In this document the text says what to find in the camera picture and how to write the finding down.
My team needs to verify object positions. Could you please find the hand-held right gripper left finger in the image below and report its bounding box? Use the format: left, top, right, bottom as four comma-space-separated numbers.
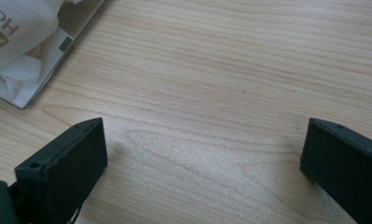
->
14, 117, 109, 224

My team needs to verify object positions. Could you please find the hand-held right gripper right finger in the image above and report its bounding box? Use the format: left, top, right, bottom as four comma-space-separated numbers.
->
299, 117, 372, 224

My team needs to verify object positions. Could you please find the white and brown printed magazine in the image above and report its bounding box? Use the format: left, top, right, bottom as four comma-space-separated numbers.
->
0, 0, 108, 110

